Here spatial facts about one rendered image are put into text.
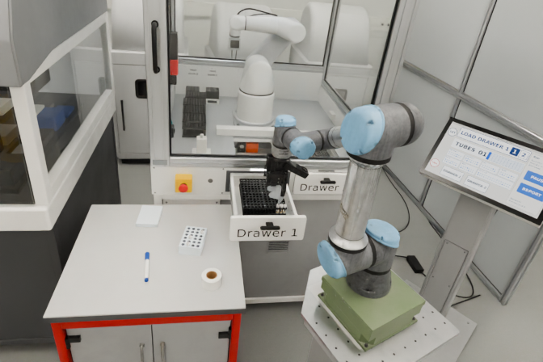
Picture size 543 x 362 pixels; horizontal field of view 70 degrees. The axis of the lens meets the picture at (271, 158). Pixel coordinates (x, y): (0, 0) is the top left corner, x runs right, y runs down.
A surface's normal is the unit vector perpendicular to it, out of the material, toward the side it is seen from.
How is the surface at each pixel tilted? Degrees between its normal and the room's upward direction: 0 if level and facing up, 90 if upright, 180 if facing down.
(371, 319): 1
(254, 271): 90
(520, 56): 90
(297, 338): 0
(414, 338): 0
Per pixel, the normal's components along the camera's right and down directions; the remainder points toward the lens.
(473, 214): -0.69, 0.28
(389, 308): 0.09, -0.88
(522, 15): -0.97, 0.00
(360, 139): -0.88, 0.02
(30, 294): 0.15, 0.49
